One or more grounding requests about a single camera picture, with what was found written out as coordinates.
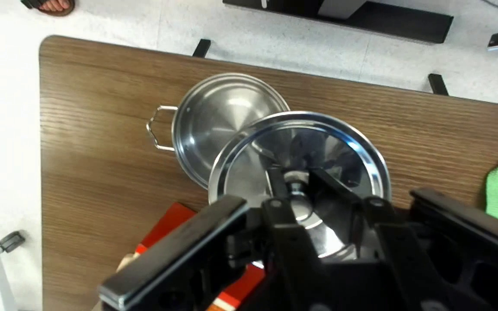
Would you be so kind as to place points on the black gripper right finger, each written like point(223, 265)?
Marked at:
point(473, 231)

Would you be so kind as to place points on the grey stand leg left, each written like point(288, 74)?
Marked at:
point(8, 245)

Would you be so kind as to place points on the silver pot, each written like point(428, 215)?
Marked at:
point(210, 115)

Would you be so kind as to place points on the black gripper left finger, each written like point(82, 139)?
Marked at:
point(186, 271)

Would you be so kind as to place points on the silver lid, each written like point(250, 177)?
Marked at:
point(299, 143)

